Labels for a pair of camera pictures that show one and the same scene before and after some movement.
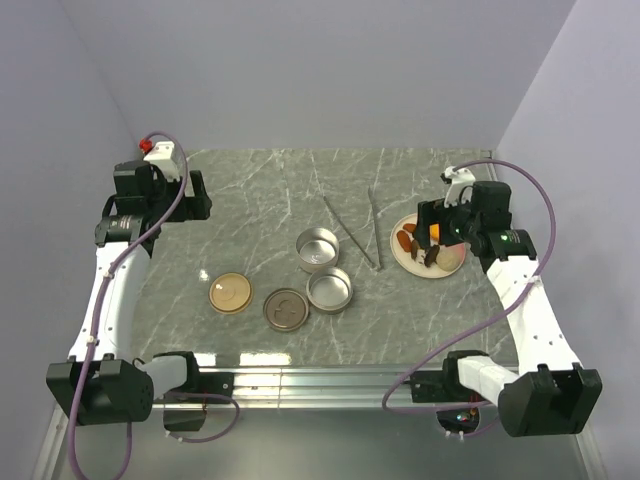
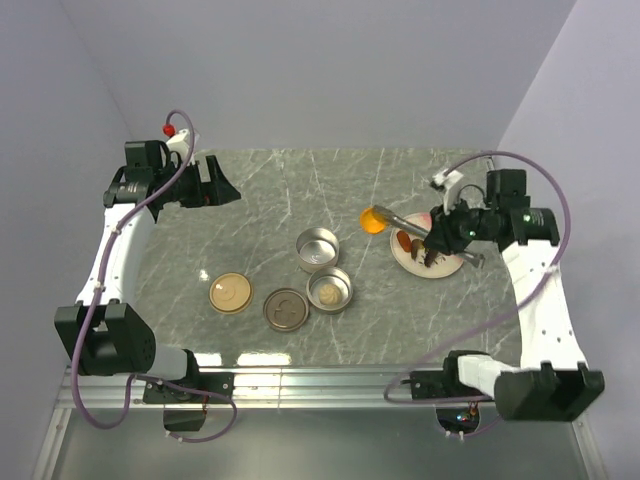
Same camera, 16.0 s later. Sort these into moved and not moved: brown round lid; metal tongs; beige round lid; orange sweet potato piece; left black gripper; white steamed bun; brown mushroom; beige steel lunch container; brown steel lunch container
Moved: left black gripper; orange sweet potato piece; metal tongs; white steamed bun
Not moved: beige round lid; brown mushroom; brown round lid; beige steel lunch container; brown steel lunch container
